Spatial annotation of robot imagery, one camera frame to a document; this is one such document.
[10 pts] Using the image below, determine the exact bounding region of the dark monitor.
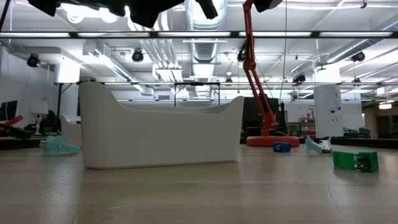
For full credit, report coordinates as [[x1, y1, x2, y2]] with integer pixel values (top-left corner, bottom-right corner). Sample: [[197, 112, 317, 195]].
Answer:
[[0, 100, 19, 122]]

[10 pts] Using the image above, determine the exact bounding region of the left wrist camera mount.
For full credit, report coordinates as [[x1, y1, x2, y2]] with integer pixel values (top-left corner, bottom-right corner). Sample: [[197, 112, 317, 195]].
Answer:
[[124, 0, 185, 29]]

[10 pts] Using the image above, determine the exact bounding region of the white pillar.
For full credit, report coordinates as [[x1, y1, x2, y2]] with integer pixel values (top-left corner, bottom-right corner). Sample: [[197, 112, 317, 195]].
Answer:
[[313, 85, 345, 138]]

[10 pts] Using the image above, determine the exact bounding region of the white plastic bin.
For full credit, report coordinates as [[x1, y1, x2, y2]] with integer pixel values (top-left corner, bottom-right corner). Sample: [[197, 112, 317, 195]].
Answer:
[[60, 113, 83, 149], [78, 81, 245, 170]]

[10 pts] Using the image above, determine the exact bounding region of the blue mini stapler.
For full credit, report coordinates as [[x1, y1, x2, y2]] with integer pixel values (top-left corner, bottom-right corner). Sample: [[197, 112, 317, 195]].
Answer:
[[272, 141, 292, 154]]

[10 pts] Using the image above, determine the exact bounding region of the white table lamp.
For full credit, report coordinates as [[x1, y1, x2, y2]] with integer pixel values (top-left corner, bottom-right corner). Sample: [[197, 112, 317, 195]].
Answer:
[[30, 98, 50, 136]]

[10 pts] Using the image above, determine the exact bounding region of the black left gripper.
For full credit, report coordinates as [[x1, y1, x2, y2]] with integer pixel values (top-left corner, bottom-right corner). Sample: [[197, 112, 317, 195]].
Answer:
[[27, 0, 127, 17]]

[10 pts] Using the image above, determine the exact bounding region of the red shelf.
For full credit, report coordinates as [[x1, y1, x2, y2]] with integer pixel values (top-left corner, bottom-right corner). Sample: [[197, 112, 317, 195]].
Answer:
[[298, 116, 317, 138]]

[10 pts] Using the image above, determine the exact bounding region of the black folding table frame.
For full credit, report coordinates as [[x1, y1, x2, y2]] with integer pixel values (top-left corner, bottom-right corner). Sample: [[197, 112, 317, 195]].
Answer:
[[173, 82, 221, 107]]

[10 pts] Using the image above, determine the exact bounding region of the black screen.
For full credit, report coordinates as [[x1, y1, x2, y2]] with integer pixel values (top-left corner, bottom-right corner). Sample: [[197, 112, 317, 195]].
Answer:
[[241, 96, 282, 138]]

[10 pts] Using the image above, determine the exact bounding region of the silver ventilation duct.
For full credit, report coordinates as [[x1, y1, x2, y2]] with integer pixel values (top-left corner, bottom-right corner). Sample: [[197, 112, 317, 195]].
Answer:
[[185, 0, 229, 65]]

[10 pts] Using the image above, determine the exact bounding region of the red desk lamp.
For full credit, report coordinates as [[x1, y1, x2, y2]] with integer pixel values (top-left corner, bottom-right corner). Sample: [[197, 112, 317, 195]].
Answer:
[[238, 0, 300, 148]]

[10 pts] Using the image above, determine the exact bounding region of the green mini stapler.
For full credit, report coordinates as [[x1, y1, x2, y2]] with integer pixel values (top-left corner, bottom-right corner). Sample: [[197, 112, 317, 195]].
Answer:
[[332, 150, 379, 174]]

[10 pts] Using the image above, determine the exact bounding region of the black ceiling spotlight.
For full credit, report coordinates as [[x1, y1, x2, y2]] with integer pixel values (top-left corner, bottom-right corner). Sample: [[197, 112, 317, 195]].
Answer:
[[350, 51, 366, 63], [26, 53, 40, 68], [131, 49, 145, 63], [292, 73, 307, 85]]

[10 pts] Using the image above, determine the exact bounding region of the black aluminium table frame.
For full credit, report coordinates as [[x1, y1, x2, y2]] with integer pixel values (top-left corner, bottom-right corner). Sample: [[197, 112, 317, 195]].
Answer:
[[0, 30, 398, 151]]

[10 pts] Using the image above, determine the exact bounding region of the pale teal staple remover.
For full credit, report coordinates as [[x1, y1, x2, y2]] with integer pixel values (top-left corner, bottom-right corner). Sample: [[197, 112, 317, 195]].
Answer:
[[304, 135, 333, 155]]

